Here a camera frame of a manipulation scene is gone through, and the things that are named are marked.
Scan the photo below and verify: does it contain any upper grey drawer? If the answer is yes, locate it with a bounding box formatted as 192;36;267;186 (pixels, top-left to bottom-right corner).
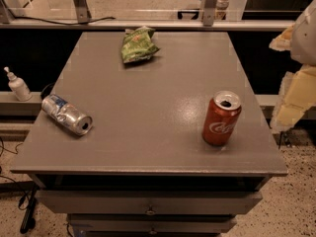
37;191;262;216

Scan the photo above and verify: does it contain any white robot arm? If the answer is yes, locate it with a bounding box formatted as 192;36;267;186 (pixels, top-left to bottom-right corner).
269;0;316;133

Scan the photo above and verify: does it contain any silver redbull can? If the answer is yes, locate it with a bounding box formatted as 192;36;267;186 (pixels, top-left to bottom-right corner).
41;94;93;136

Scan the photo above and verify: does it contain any grey drawer cabinet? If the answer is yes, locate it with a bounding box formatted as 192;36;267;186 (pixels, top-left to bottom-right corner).
10;31;289;237

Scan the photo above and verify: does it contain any lower grey drawer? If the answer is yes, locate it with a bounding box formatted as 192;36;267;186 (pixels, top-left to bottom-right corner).
67;214;236;233

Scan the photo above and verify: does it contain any black cable on shelf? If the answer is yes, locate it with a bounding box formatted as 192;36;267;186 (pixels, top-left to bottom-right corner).
6;7;117;26

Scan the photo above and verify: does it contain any white pump bottle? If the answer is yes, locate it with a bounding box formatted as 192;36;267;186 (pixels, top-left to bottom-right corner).
4;67;32;102

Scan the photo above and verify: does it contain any left metal bracket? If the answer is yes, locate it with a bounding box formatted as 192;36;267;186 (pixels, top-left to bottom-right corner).
73;0;91;24

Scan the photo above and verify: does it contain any grey drawer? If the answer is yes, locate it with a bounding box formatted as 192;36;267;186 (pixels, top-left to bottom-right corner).
67;214;236;233
37;191;262;216

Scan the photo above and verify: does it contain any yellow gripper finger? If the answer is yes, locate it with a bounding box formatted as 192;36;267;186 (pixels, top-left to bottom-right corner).
269;26;294;51
270;65;316;133

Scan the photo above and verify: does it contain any black floor cable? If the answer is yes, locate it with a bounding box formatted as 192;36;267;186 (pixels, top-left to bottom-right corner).
0;136;40;235

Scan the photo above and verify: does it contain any green jalapeno chip bag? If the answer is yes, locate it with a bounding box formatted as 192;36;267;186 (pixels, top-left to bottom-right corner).
120;27;160;64

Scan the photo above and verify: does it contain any red coca-cola can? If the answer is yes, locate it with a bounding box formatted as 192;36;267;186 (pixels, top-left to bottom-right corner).
202;91;242;146

